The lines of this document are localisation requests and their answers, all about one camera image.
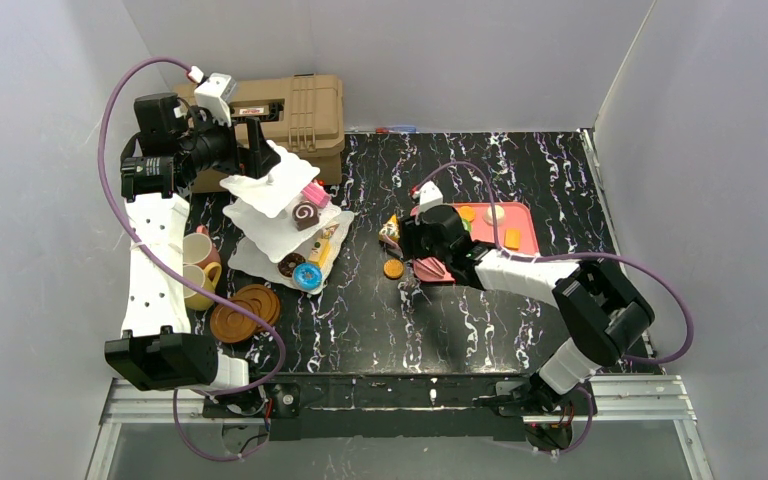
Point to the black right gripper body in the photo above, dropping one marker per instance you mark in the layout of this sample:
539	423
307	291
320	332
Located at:
409	237

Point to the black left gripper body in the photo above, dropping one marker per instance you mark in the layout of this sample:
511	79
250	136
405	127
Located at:
250	147

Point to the yellow cake slice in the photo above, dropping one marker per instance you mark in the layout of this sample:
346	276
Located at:
389	234

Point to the round orange waffle cookie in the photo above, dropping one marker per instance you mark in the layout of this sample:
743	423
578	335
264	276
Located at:
393	269

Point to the tan plastic tool case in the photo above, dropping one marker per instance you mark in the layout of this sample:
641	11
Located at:
303	114

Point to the white round cake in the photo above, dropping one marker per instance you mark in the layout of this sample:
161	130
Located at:
494	214

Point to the pink cake slice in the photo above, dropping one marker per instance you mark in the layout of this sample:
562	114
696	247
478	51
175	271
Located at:
316	194

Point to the pink serving tray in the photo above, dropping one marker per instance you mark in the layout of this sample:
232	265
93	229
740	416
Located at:
517	216

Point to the white three-tier cake stand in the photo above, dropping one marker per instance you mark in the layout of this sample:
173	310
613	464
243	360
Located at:
261	210

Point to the yellow cake with cherry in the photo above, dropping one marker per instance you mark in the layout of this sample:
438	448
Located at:
319	252

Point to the chocolate donut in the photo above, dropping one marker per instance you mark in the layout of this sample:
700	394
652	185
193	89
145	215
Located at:
288	264

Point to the blue donut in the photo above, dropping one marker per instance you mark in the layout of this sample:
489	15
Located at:
307	276

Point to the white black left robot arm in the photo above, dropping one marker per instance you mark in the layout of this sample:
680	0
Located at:
157	349

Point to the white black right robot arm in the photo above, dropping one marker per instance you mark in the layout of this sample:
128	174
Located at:
604	313

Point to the orange biscuit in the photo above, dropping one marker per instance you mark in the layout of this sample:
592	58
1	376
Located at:
512	239

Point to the pink mug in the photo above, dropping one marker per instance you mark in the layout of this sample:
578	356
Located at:
199	248

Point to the yellow mug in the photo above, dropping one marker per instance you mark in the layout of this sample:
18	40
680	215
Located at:
205	278

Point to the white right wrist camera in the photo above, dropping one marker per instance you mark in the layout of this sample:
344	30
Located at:
426	196

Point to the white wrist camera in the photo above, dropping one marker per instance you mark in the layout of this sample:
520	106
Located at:
214	94
426	196

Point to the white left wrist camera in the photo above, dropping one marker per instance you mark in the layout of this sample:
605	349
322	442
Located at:
214	94

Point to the aluminium frame rail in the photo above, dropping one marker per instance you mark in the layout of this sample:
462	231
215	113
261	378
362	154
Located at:
623	397

